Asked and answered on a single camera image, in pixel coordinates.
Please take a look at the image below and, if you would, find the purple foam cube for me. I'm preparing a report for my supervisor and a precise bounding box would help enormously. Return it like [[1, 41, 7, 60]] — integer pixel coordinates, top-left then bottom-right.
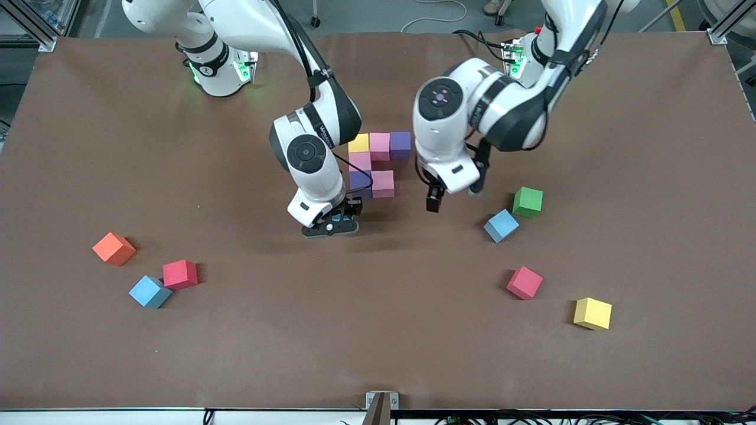
[[389, 131, 412, 161], [348, 171, 374, 199]]

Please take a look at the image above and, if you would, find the light blue foam cube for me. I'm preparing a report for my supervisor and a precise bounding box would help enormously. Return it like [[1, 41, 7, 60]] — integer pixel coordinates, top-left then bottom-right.
[[128, 275, 172, 310], [483, 208, 521, 244]]

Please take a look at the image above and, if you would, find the red foam cube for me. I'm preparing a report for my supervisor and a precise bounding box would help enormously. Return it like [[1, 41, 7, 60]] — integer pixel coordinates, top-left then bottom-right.
[[162, 259, 199, 290], [506, 266, 544, 301]]

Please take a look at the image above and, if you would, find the green foam cube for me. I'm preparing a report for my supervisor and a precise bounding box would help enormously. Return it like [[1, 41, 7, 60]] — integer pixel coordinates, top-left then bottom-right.
[[512, 187, 544, 219]]

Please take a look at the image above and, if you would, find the brown table mat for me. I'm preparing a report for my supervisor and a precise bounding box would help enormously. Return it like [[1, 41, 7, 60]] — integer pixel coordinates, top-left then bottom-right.
[[0, 31, 756, 412]]

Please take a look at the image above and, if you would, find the orange foam cube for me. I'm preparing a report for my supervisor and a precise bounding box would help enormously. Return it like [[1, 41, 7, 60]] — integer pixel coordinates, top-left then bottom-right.
[[92, 232, 137, 267]]

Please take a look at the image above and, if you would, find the black base power cable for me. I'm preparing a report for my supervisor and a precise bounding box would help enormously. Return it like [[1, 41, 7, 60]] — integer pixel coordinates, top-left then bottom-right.
[[455, 28, 510, 60]]

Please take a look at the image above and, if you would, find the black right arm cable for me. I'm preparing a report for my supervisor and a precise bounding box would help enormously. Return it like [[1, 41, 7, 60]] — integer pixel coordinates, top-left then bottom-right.
[[269, 0, 374, 192]]

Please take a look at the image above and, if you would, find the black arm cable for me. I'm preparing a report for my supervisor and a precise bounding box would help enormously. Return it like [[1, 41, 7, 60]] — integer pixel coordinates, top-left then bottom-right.
[[546, 0, 627, 77], [269, 0, 374, 192]]

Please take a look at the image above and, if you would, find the white floor cable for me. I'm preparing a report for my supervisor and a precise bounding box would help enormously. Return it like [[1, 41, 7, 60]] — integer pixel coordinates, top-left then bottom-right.
[[402, 0, 468, 33]]

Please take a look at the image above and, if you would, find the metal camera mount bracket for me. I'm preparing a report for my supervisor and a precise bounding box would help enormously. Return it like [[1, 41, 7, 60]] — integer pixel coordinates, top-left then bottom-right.
[[361, 391, 400, 425]]

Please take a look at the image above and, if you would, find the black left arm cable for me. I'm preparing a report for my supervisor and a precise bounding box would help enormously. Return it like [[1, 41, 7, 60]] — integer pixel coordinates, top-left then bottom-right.
[[546, 0, 627, 77]]

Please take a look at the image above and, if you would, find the aluminium frame post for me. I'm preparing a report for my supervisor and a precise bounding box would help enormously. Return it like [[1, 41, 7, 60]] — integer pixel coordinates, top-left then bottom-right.
[[0, 0, 58, 53], [707, 0, 756, 45]]

